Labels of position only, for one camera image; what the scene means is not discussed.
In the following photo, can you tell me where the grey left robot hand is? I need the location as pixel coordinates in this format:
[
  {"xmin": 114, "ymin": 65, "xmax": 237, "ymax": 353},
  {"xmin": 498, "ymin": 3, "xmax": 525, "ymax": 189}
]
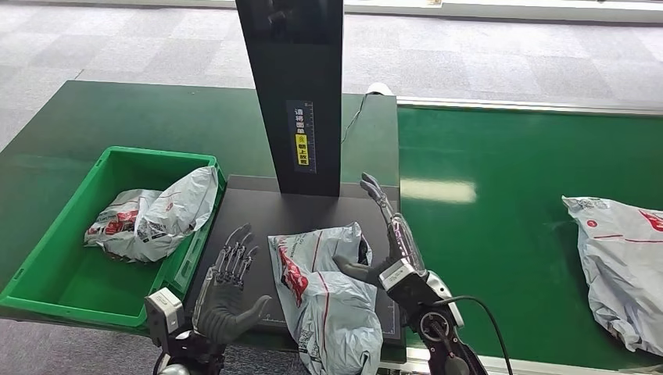
[{"xmin": 192, "ymin": 223, "xmax": 272, "ymax": 345}]

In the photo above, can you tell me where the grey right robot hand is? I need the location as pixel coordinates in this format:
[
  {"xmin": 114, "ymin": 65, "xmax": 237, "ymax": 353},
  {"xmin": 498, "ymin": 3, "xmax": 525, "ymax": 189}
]
[{"xmin": 334, "ymin": 172, "xmax": 427, "ymax": 288}]

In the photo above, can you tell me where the grey courier bag red stripe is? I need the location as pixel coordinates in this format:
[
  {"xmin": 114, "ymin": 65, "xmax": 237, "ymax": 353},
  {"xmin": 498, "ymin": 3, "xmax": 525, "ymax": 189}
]
[{"xmin": 267, "ymin": 222, "xmax": 385, "ymax": 375}]

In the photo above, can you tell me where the green conveyor belt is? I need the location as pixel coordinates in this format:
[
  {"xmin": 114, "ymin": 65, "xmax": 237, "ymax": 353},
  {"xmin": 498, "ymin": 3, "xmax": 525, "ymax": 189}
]
[{"xmin": 397, "ymin": 105, "xmax": 663, "ymax": 373}]

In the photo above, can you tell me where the black inbound scanner machine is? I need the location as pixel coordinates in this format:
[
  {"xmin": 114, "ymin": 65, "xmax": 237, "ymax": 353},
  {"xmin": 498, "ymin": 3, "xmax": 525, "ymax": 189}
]
[{"xmin": 184, "ymin": 0, "xmax": 406, "ymax": 348}]

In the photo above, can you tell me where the smooth grey courier bag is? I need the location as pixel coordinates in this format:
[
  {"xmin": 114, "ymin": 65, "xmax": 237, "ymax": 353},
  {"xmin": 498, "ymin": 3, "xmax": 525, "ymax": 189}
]
[{"xmin": 103, "ymin": 165, "xmax": 220, "ymax": 263}]

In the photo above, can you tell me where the crumpled red-print courier bag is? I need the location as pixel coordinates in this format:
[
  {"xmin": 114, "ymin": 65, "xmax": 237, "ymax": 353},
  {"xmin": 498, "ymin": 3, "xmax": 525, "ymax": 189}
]
[{"xmin": 83, "ymin": 188, "xmax": 163, "ymax": 251}]

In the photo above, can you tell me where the green plastic bin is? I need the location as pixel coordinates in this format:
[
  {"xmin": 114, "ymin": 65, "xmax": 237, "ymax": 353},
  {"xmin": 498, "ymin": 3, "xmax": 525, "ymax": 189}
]
[{"xmin": 0, "ymin": 145, "xmax": 228, "ymax": 329}]

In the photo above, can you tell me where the black yellow label sticker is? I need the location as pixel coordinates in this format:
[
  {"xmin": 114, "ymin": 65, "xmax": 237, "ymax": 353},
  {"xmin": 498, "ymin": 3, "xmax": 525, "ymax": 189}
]
[{"xmin": 285, "ymin": 99, "xmax": 317, "ymax": 175}]

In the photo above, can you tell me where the small white round object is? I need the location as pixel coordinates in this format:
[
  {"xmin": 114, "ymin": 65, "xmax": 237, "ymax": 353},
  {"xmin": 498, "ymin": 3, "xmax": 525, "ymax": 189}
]
[{"xmin": 364, "ymin": 81, "xmax": 395, "ymax": 98}]

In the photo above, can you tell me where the large grey courier bag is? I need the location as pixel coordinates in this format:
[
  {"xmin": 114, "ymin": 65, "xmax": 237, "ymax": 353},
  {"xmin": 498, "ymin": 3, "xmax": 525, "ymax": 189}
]
[{"xmin": 561, "ymin": 195, "xmax": 663, "ymax": 359}]

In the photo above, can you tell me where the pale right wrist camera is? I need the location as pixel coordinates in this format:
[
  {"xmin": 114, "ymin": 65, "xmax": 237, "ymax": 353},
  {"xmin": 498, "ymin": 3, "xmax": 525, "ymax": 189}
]
[{"xmin": 378, "ymin": 258, "xmax": 435, "ymax": 318}]

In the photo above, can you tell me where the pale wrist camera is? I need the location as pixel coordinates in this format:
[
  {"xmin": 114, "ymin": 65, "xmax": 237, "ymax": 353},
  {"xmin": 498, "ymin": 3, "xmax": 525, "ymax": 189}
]
[
  {"xmin": 144, "ymin": 287, "xmax": 185, "ymax": 348},
  {"xmin": 378, "ymin": 258, "xmax": 435, "ymax": 318}
]

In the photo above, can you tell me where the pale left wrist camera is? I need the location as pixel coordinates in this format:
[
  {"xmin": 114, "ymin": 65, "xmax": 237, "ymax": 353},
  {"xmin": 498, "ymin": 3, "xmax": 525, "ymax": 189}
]
[{"xmin": 144, "ymin": 287, "xmax": 185, "ymax": 348}]

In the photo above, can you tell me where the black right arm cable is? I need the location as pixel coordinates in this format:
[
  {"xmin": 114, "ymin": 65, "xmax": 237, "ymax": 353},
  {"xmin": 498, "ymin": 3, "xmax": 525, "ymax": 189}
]
[{"xmin": 434, "ymin": 295, "xmax": 514, "ymax": 375}]

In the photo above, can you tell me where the thin black machine cable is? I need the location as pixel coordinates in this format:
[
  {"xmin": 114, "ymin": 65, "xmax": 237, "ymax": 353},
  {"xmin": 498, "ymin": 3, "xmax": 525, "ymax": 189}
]
[{"xmin": 340, "ymin": 93, "xmax": 369, "ymax": 145}]

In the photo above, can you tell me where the silver conveyor frame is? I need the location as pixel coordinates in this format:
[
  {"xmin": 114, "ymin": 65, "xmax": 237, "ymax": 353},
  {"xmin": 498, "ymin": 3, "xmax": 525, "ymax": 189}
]
[{"xmin": 378, "ymin": 95, "xmax": 663, "ymax": 375}]

